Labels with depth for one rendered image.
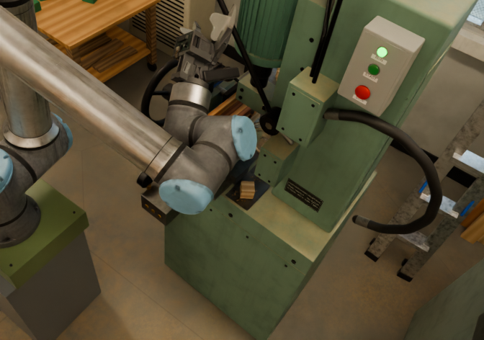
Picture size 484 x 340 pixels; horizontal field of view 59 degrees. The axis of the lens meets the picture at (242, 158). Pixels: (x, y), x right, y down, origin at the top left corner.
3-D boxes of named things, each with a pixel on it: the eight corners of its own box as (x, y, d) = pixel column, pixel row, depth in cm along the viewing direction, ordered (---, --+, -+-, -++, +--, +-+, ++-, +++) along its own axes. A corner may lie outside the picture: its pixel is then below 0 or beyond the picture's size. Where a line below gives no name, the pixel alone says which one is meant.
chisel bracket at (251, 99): (247, 91, 136) (251, 70, 129) (284, 114, 131) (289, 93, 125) (232, 103, 131) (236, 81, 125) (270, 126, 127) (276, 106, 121)
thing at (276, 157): (271, 155, 123) (280, 127, 114) (292, 169, 121) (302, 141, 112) (252, 175, 118) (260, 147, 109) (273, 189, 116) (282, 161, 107)
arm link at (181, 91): (216, 112, 97) (190, 116, 104) (220, 91, 98) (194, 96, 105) (184, 97, 91) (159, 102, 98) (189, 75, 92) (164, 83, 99)
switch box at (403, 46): (348, 80, 92) (377, 14, 80) (390, 103, 89) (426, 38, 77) (335, 94, 89) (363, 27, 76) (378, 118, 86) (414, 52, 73)
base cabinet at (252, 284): (222, 203, 225) (241, 105, 171) (315, 271, 208) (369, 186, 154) (163, 263, 200) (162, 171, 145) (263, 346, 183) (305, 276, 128)
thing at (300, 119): (292, 112, 108) (307, 65, 97) (323, 131, 105) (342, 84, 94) (274, 130, 103) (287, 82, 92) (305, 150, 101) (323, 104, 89)
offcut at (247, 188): (240, 198, 132) (241, 191, 129) (239, 187, 134) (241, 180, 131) (253, 199, 132) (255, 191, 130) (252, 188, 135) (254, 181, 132)
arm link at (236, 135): (243, 178, 85) (194, 173, 91) (266, 141, 92) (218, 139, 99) (228, 141, 79) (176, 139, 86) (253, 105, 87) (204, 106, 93)
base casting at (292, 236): (242, 106, 171) (245, 88, 164) (369, 186, 154) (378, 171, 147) (163, 171, 145) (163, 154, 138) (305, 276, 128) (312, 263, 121)
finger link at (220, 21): (225, -3, 92) (202, 34, 95) (244, 11, 96) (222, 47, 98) (219, -7, 94) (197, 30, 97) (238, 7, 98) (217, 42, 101)
